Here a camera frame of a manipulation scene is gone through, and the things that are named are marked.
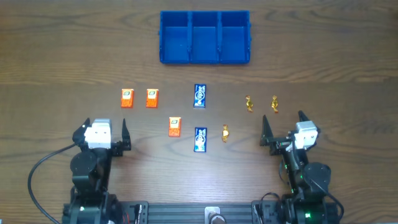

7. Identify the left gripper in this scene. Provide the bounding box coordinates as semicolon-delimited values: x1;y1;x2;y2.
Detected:
72;117;132;157

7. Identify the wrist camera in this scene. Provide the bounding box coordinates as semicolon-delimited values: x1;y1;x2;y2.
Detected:
292;120;320;152
83;118;112;149

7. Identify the blue tray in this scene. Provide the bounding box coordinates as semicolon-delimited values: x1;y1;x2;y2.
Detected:
159;10;251;65

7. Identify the orange candy box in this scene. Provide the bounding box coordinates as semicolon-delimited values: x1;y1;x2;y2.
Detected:
146;88;160;109
168;116;182;138
120;88;135;109

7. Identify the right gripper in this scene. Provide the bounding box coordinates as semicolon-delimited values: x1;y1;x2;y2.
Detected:
259;110;312;156

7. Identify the mounting rail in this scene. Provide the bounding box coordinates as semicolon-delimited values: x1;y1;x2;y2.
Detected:
62;200;340;224

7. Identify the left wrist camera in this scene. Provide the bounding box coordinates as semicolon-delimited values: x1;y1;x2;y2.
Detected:
83;118;112;149

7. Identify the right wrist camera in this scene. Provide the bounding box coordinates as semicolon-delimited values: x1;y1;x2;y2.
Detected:
292;120;320;152

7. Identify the blue candy pack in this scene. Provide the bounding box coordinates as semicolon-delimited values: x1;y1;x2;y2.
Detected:
193;83;207;109
193;126;208;154

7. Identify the black cable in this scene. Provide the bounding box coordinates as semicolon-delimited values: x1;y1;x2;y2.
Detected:
27;142;78;224
310;179;345;222

